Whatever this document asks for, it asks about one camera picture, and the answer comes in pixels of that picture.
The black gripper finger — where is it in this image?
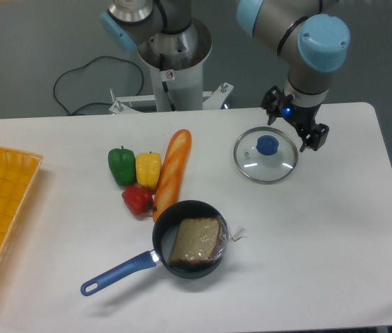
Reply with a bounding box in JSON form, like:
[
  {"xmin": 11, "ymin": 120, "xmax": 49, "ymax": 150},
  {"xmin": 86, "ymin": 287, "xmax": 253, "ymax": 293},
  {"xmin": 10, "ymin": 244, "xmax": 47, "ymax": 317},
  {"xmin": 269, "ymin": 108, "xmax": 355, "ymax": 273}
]
[
  {"xmin": 300, "ymin": 123, "xmax": 330, "ymax": 153},
  {"xmin": 260, "ymin": 86, "xmax": 284, "ymax": 126}
]

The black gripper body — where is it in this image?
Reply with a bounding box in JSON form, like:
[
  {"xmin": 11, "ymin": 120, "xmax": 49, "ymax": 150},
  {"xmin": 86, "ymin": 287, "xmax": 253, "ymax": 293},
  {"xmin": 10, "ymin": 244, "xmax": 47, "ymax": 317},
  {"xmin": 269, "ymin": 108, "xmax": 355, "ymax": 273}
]
[{"xmin": 278, "ymin": 86, "xmax": 324, "ymax": 134}]

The glass pot lid blue knob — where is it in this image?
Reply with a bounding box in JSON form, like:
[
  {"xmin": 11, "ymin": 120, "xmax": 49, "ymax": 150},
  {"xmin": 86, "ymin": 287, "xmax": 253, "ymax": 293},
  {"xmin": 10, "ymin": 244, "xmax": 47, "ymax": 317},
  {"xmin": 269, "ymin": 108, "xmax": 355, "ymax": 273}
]
[{"xmin": 233, "ymin": 126, "xmax": 299, "ymax": 185}]

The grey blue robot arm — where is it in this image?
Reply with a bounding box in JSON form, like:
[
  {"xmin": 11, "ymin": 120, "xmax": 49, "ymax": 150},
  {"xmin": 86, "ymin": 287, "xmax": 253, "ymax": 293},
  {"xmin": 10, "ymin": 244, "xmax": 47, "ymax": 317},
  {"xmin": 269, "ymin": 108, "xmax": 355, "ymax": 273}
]
[{"xmin": 101, "ymin": 1, "xmax": 350, "ymax": 150}]

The toy baguette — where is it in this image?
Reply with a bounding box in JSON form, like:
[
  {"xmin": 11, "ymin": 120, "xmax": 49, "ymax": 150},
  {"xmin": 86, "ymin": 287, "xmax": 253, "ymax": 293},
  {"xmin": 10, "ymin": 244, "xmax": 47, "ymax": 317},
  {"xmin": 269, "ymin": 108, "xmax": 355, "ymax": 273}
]
[{"xmin": 153, "ymin": 129, "xmax": 192, "ymax": 222}]

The yellow toy bell pepper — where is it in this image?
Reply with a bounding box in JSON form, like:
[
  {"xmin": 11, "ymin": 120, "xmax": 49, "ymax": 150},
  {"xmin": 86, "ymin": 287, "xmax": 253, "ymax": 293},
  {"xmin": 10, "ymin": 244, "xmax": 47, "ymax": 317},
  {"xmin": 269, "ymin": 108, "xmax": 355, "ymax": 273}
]
[{"xmin": 135, "ymin": 152, "xmax": 162, "ymax": 192}]

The wrapped bread slice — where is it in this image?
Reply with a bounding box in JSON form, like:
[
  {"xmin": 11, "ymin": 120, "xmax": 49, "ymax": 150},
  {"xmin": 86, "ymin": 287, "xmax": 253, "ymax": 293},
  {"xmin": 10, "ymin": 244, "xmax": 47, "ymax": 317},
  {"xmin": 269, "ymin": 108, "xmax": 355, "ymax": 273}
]
[{"xmin": 168, "ymin": 216, "xmax": 246, "ymax": 270}]

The green toy bell pepper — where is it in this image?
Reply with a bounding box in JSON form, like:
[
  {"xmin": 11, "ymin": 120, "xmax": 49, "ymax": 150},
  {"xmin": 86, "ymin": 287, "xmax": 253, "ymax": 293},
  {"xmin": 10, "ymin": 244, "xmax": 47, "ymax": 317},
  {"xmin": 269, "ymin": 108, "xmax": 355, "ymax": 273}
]
[{"xmin": 108, "ymin": 146, "xmax": 136, "ymax": 187}]

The red toy bell pepper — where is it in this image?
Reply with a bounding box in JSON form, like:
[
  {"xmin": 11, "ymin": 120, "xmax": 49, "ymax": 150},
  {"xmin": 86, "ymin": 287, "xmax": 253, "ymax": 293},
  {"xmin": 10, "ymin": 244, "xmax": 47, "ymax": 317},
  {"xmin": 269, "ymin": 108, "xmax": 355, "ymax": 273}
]
[{"xmin": 121, "ymin": 185, "xmax": 156, "ymax": 216}]

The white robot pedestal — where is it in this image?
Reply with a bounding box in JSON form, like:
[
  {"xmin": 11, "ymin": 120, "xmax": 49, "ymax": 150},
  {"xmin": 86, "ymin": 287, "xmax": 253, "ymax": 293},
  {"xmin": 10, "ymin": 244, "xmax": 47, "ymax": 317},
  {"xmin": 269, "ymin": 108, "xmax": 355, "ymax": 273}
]
[{"xmin": 108, "ymin": 19, "xmax": 235, "ymax": 114}]

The black cable on pedestal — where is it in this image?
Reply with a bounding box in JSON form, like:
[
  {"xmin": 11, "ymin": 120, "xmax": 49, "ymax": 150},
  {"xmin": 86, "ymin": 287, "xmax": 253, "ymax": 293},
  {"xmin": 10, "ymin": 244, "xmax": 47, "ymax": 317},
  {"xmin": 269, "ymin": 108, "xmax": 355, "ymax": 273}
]
[{"xmin": 159, "ymin": 51, "xmax": 178, "ymax": 112}]

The black pan blue handle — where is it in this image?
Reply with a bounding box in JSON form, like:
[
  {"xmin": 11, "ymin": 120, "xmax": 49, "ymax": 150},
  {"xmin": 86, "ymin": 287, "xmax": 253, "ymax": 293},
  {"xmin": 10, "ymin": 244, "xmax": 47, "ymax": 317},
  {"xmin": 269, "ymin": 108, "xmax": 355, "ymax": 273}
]
[{"xmin": 80, "ymin": 200, "xmax": 229, "ymax": 296}]

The black floor cable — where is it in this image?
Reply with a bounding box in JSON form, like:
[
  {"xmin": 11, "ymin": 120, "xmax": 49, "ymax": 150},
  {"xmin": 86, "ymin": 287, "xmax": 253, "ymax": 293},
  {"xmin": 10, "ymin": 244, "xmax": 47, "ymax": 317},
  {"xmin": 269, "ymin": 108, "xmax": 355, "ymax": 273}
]
[{"xmin": 52, "ymin": 55, "xmax": 145, "ymax": 116}]

